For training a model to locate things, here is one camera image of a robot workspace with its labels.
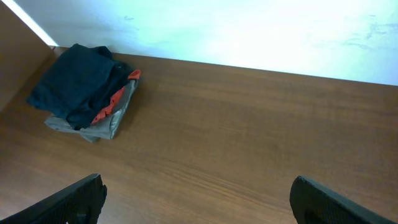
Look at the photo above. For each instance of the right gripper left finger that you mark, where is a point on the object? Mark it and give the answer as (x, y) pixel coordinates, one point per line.
(79, 203)

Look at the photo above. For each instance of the grey folded garment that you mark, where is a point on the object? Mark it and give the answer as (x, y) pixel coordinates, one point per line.
(105, 128)

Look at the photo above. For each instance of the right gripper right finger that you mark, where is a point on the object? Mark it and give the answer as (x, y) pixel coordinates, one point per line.
(313, 203)

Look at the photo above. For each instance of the navy blue garment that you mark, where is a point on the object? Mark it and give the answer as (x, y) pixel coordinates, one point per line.
(50, 93)

